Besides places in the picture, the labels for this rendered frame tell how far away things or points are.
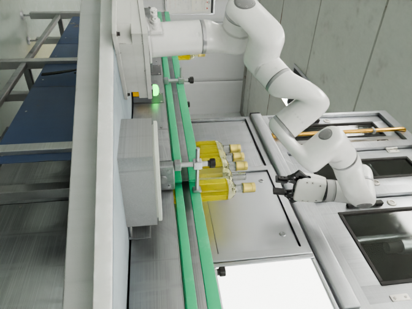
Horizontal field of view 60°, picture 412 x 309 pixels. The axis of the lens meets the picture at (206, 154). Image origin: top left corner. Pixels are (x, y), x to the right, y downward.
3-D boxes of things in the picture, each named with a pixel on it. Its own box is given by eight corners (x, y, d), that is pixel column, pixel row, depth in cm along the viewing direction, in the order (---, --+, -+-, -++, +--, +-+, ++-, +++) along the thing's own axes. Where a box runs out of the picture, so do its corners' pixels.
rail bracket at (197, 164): (175, 195, 112) (214, 192, 114) (174, 152, 102) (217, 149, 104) (174, 189, 114) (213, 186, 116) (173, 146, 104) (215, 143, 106)
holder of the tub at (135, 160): (129, 241, 94) (158, 238, 95) (116, 158, 78) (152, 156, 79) (130, 197, 108) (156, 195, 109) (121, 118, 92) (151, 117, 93)
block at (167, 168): (152, 192, 110) (175, 191, 111) (150, 168, 104) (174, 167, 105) (152, 185, 113) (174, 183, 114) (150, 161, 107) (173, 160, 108)
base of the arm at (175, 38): (146, 28, 89) (206, 24, 92) (141, -3, 96) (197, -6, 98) (149, 73, 103) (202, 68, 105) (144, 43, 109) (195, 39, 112)
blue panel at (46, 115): (4, 206, 117) (136, 197, 123) (-14, 164, 107) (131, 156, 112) (77, 43, 244) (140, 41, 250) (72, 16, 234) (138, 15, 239)
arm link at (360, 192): (327, 148, 110) (350, 178, 123) (329, 185, 103) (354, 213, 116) (355, 140, 105) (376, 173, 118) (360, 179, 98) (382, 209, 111)
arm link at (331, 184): (327, 194, 129) (319, 194, 129) (333, 175, 124) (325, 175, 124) (331, 209, 123) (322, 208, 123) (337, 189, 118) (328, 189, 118)
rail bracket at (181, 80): (163, 85, 154) (194, 84, 155) (162, 69, 149) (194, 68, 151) (162, 81, 157) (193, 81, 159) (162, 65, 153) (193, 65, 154)
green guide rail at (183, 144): (173, 165, 111) (199, 164, 112) (173, 162, 110) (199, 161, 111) (157, 12, 250) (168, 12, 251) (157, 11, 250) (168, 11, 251)
